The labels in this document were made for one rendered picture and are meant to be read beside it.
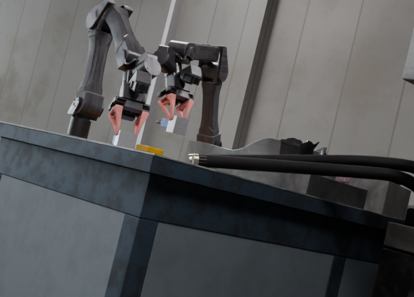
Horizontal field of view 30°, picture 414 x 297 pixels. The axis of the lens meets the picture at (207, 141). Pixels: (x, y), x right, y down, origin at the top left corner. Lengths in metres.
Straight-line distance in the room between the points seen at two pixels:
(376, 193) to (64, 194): 1.05
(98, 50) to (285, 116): 2.70
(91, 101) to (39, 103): 4.49
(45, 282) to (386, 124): 3.10
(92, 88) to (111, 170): 0.78
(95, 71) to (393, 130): 2.49
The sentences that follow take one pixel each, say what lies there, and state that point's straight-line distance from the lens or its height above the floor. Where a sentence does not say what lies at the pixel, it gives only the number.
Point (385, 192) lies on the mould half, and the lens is 2.41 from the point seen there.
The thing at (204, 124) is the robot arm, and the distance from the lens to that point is 2.75.
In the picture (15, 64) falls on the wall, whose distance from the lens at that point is 7.28.
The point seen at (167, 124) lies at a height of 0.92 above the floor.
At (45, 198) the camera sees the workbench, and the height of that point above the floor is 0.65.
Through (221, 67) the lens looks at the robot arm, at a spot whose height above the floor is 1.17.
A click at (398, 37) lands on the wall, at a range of 4.67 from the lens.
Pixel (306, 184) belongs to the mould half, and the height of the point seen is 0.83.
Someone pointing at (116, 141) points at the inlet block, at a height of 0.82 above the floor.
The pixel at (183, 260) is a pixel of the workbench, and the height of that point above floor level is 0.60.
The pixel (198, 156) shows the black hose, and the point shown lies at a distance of 1.74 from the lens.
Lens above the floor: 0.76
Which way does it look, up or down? 3 degrees up
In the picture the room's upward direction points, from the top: 14 degrees clockwise
